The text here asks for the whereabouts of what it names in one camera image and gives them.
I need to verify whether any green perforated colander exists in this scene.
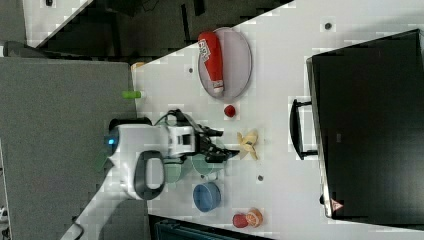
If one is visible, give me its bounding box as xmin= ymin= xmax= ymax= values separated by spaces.
xmin=156 ymin=119 xmax=194 ymax=184

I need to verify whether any small red toy strawberry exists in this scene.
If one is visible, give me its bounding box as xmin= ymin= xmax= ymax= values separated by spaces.
xmin=224 ymin=105 xmax=236 ymax=118

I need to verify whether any orange toy slice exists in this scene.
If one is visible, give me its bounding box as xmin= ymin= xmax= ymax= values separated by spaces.
xmin=246 ymin=208 xmax=263 ymax=228

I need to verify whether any black toaster oven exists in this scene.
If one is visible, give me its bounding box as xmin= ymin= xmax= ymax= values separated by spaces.
xmin=290 ymin=29 xmax=424 ymax=230

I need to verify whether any green toy vegetable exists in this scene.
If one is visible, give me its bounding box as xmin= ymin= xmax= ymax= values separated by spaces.
xmin=122 ymin=91 xmax=145 ymax=99

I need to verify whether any grey foam panel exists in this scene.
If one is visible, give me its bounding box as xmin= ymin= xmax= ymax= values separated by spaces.
xmin=0 ymin=58 xmax=136 ymax=240

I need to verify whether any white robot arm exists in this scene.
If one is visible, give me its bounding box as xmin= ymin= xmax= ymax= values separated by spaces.
xmin=60 ymin=109 xmax=239 ymax=240

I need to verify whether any red plush ketchup bottle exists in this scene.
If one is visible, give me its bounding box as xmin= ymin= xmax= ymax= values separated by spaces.
xmin=198 ymin=31 xmax=224 ymax=94

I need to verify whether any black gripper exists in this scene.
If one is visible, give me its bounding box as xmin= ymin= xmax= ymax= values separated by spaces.
xmin=166 ymin=109 xmax=240 ymax=163

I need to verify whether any blue metal cup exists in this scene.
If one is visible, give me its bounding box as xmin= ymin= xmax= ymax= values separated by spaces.
xmin=193 ymin=182 xmax=222 ymax=212

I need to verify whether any green metal cup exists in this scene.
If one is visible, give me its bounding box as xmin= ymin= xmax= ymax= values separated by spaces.
xmin=191 ymin=154 xmax=226 ymax=181

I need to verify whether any grey round plate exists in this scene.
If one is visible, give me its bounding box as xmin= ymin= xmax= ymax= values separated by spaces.
xmin=198 ymin=28 xmax=252 ymax=103

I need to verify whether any peeled toy banana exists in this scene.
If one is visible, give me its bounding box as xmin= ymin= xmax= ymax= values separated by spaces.
xmin=237 ymin=129 xmax=258 ymax=160

